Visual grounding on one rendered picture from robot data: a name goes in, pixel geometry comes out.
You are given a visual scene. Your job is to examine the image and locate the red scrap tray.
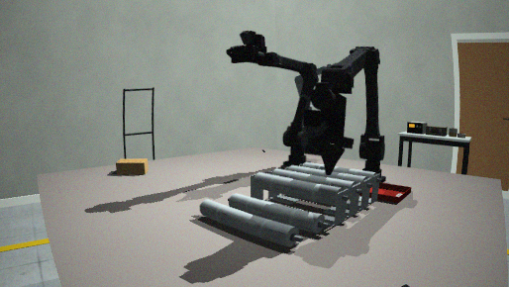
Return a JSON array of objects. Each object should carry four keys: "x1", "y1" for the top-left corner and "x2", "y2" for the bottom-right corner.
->
[{"x1": 377, "y1": 182, "x2": 411, "y2": 203}]

